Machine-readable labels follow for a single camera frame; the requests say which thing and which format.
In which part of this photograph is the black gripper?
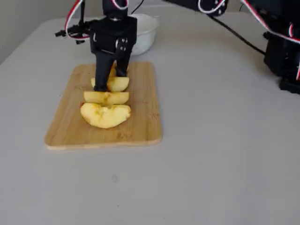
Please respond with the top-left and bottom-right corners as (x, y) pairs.
(90, 13), (138, 92)

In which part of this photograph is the yellow apple slice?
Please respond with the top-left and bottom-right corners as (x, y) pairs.
(90, 76), (130, 92)
(83, 91), (130, 105)

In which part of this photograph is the wooden cutting board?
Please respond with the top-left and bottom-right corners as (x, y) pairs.
(44, 61), (163, 150)

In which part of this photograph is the apple slice with brown marks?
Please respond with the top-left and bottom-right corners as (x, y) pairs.
(80, 102), (131, 129)

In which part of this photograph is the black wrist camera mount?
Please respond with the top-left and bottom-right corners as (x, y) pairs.
(55, 20), (91, 45)

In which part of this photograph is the thin black cable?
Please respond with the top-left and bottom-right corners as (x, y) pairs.
(130, 0), (145, 15)

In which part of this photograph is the red white black servo wire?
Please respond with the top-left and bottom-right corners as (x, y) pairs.
(64, 0), (85, 39)
(240, 0), (300, 81)
(198, 0), (227, 14)

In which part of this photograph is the thick black cable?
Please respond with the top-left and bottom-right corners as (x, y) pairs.
(208, 14), (268, 56)

